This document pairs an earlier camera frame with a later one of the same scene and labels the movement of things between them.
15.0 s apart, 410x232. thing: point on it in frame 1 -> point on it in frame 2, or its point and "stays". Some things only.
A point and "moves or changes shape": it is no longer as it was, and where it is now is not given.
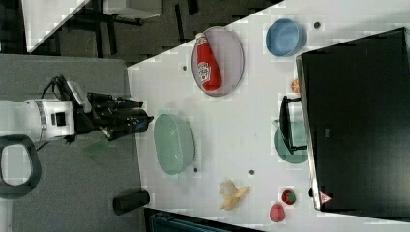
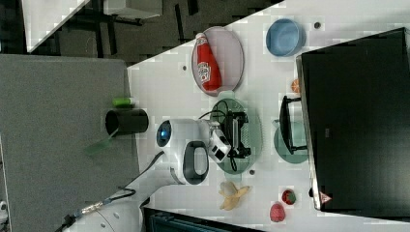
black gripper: [114, 116] -> [231, 131]
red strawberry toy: [288, 197] stays
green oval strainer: [174, 143] moves or changes shape
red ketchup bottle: [207, 65] stays
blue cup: [285, 38] stays
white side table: [43, 18] stays
